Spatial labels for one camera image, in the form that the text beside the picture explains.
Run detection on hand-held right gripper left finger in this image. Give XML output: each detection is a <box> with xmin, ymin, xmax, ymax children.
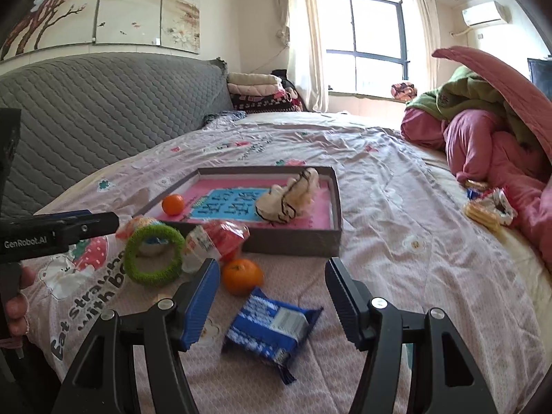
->
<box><xmin>52</xmin><ymin>258</ymin><xmax>221</xmax><ymax>414</ymax></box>

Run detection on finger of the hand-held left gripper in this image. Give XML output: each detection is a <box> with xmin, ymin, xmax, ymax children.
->
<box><xmin>54</xmin><ymin>209</ymin><xmax>120</xmax><ymax>246</ymax></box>

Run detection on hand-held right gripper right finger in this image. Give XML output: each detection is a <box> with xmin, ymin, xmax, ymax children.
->
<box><xmin>324</xmin><ymin>257</ymin><xmax>499</xmax><ymax>414</ymax></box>

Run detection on egg-shaped toy packet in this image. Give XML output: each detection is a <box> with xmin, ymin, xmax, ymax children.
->
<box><xmin>116</xmin><ymin>216</ymin><xmax>171</xmax><ymax>257</ymax></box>

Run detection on large orange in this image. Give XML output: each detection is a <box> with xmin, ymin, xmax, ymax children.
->
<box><xmin>221</xmin><ymin>259</ymin><xmax>265</xmax><ymax>296</ymax></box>

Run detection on green ring toy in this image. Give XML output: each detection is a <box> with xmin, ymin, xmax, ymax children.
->
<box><xmin>124</xmin><ymin>224</ymin><xmax>187</xmax><ymax>287</ymax></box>

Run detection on blue snack packet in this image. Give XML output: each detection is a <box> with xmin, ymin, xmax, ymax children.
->
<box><xmin>221</xmin><ymin>287</ymin><xmax>324</xmax><ymax>385</ymax></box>

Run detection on grey cardboard box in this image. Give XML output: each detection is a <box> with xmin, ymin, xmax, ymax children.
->
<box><xmin>137</xmin><ymin>166</ymin><xmax>343</xmax><ymax>257</ymax></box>

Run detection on person's left hand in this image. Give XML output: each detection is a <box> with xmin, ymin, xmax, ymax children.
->
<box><xmin>0</xmin><ymin>265</ymin><xmax>37</xmax><ymax>348</ymax></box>

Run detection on red snack packet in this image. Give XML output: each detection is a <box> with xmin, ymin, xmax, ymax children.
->
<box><xmin>181</xmin><ymin>220</ymin><xmax>252</xmax><ymax>273</ymax></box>

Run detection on small orange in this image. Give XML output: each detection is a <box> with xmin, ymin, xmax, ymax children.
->
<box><xmin>161</xmin><ymin>194</ymin><xmax>186</xmax><ymax>217</ymax></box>

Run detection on pink printed bedsheet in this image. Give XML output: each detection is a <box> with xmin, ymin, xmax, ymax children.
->
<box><xmin>26</xmin><ymin>111</ymin><xmax>552</xmax><ymax>414</ymax></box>

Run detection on cream scrunchie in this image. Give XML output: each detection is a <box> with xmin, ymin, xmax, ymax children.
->
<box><xmin>254</xmin><ymin>167</ymin><xmax>321</xmax><ymax>226</ymax></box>

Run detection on grey quilted headboard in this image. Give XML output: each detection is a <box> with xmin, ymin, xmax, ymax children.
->
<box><xmin>0</xmin><ymin>52</ymin><xmax>229</xmax><ymax>216</ymax></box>

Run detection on blue patterned cloth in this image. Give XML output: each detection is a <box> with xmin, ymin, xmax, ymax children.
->
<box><xmin>203</xmin><ymin>111</ymin><xmax>247</xmax><ymax>128</ymax></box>

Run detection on snack wrappers by quilts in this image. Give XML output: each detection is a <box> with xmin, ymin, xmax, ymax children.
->
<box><xmin>479</xmin><ymin>187</ymin><xmax>518</xmax><ymax>227</ymax></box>

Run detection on pink and green quilts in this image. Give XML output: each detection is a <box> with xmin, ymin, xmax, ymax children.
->
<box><xmin>400</xmin><ymin>47</ymin><xmax>552</xmax><ymax>268</ymax></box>

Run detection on stack of folded blankets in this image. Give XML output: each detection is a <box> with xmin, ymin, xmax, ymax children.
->
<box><xmin>226</xmin><ymin>71</ymin><xmax>305</xmax><ymax>115</ymax></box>

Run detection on colourful bag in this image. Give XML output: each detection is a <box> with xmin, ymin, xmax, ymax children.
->
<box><xmin>390</xmin><ymin>82</ymin><xmax>418</xmax><ymax>101</ymax></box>

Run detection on dark clothing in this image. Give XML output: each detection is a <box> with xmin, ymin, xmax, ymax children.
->
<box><xmin>271</xmin><ymin>69</ymin><xmax>298</xmax><ymax>91</ymax></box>

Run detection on green blanket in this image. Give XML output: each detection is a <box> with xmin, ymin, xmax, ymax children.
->
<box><xmin>405</xmin><ymin>66</ymin><xmax>548</xmax><ymax>156</ymax></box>

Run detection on window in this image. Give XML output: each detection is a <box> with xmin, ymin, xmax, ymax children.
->
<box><xmin>320</xmin><ymin>0</ymin><xmax>410</xmax><ymax>96</ymax></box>

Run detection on cream curtain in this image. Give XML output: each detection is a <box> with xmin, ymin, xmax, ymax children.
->
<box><xmin>285</xmin><ymin>0</ymin><xmax>331</xmax><ymax>114</ymax></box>
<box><xmin>410</xmin><ymin>0</ymin><xmax>443</xmax><ymax>98</ymax></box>

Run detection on black television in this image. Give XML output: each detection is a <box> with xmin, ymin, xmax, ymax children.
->
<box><xmin>527</xmin><ymin>57</ymin><xmax>552</xmax><ymax>100</ymax></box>

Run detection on white air conditioner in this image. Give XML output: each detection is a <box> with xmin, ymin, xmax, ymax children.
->
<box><xmin>461</xmin><ymin>1</ymin><xmax>512</xmax><ymax>27</ymax></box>

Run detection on floral wall painting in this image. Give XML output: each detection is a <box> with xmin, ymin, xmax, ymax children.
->
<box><xmin>0</xmin><ymin>0</ymin><xmax>202</xmax><ymax>62</ymax></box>

